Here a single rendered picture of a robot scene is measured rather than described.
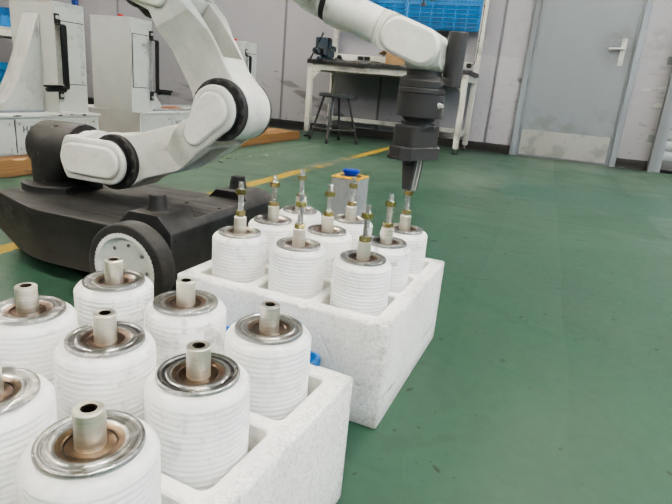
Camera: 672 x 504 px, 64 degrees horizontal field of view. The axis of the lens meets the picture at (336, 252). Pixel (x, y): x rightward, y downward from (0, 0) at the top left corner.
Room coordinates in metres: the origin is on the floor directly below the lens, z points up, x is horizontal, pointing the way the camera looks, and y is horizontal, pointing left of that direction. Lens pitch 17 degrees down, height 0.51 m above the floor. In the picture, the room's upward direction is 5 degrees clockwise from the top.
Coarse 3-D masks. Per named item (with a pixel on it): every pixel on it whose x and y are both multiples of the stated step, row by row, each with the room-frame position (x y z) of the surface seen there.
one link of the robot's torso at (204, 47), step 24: (144, 0) 1.31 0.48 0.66; (168, 0) 1.30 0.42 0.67; (192, 0) 1.34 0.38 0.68; (168, 24) 1.30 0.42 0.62; (192, 24) 1.29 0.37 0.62; (216, 24) 1.39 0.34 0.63; (192, 48) 1.31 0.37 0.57; (216, 48) 1.28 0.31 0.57; (192, 72) 1.31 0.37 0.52; (216, 72) 1.28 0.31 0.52; (240, 72) 1.32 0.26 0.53; (240, 96) 1.24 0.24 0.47; (264, 96) 1.34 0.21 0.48; (240, 120) 1.25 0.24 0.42; (264, 120) 1.33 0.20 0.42
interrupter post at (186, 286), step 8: (176, 280) 0.59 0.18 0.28; (184, 280) 0.59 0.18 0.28; (192, 280) 0.59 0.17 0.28; (176, 288) 0.59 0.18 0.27; (184, 288) 0.58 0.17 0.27; (192, 288) 0.58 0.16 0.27; (176, 296) 0.59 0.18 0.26; (184, 296) 0.58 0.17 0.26; (192, 296) 0.58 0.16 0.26; (184, 304) 0.58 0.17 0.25; (192, 304) 0.59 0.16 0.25
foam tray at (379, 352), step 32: (224, 288) 0.84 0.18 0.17; (256, 288) 0.84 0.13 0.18; (416, 288) 0.91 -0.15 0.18; (320, 320) 0.77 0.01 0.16; (352, 320) 0.75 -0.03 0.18; (384, 320) 0.75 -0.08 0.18; (416, 320) 0.90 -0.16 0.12; (320, 352) 0.77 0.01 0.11; (352, 352) 0.75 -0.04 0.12; (384, 352) 0.73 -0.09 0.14; (416, 352) 0.94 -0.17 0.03; (352, 384) 0.75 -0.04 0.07; (384, 384) 0.75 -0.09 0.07; (352, 416) 0.74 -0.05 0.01
